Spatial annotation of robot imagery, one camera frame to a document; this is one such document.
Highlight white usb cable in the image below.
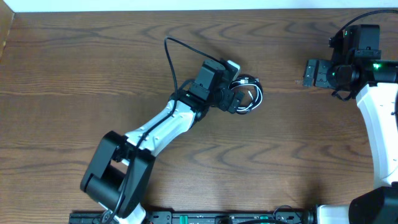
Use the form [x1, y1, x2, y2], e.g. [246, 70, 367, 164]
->
[231, 78, 262, 112]

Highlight black usb cable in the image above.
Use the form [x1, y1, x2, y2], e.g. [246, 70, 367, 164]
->
[229, 74, 264, 115]

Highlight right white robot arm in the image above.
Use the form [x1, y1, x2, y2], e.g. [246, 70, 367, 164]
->
[302, 24, 397, 224]

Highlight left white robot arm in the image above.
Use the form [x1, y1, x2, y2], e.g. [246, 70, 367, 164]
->
[80, 59, 244, 223]

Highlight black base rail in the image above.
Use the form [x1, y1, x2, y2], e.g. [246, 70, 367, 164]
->
[68, 210, 315, 224]

